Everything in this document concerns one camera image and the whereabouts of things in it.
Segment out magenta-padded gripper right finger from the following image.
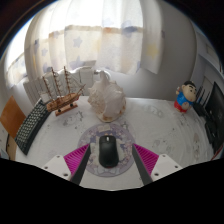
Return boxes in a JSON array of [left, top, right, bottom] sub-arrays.
[[131, 143, 184, 186]]

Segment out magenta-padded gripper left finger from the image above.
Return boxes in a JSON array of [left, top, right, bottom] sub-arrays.
[[42, 143, 92, 186]]

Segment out black computer mouse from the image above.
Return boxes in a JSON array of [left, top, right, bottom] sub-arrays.
[[98, 134, 120, 169]]

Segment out white cartoon-print tablecloth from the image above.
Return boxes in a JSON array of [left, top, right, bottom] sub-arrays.
[[14, 95, 218, 192]]

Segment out black keyboard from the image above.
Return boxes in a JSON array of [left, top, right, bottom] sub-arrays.
[[13, 97, 52, 157]]

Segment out wooden sailing ship model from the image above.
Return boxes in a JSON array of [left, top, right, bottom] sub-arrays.
[[41, 65, 87, 117]]

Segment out large white conch shell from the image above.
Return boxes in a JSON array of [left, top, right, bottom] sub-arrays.
[[87, 70, 128, 124]]

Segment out black box device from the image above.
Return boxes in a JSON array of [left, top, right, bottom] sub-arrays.
[[203, 117, 221, 145]]

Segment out cartoon boy figure clock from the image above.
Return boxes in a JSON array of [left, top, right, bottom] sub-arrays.
[[173, 79, 198, 114]]

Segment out black router with antennas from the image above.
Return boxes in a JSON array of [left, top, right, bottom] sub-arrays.
[[194, 85, 213, 118]]

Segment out orange wooden chair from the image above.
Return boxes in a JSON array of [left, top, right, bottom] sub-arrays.
[[0, 95, 27, 162]]

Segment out black computer monitor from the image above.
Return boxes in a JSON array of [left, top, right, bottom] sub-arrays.
[[203, 81, 224, 153]]

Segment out white star-print curtain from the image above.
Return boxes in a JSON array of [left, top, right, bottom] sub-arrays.
[[4, 0, 165, 90]]

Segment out white wall shelf unit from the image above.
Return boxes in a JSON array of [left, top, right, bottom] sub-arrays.
[[189, 29, 224, 98]]

